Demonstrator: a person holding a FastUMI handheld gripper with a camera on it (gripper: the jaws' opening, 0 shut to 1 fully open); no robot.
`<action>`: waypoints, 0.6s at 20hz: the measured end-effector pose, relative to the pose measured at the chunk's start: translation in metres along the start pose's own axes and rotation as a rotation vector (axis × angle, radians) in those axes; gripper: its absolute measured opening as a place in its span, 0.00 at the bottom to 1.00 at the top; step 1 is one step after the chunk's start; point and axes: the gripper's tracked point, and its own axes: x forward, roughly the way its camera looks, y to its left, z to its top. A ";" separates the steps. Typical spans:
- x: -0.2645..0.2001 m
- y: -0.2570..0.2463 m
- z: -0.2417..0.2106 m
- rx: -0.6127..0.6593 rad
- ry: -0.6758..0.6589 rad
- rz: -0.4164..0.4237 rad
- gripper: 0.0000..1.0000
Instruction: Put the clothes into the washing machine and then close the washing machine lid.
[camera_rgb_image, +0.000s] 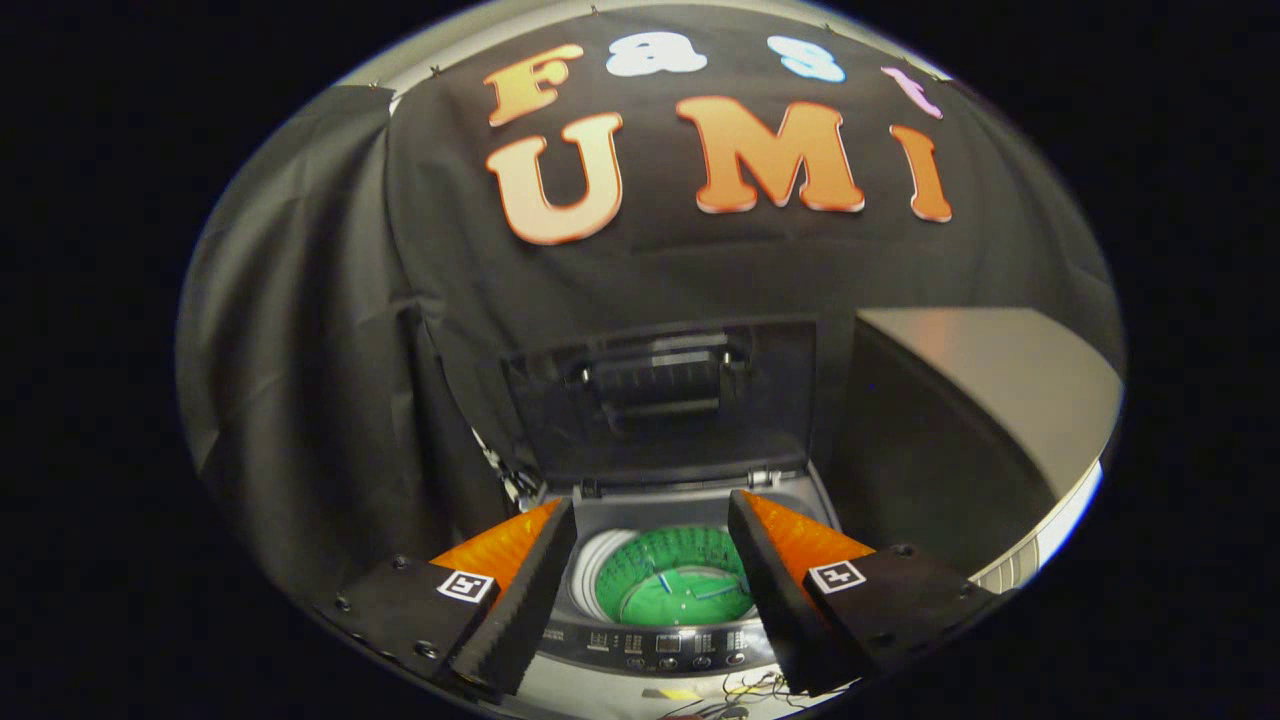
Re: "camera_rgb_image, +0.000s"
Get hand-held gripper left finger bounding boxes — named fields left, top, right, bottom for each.
left=318, top=498, right=579, bottom=701

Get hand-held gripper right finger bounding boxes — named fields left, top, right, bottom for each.
left=727, top=489, right=1003, bottom=699

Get green polo shirt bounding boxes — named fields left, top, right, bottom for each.
left=615, top=562, right=753, bottom=627

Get grey washing machine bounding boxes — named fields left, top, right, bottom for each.
left=540, top=465, right=846, bottom=703

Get grey metal cabinet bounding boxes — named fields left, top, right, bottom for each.
left=830, top=307, right=1123, bottom=581

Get black backdrop cloth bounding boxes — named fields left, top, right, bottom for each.
left=175, top=3, right=1126, bottom=601

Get tangled thin cables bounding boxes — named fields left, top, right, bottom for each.
left=655, top=672, right=811, bottom=719

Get braided hose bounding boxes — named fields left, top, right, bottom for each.
left=470, top=425, right=546, bottom=506

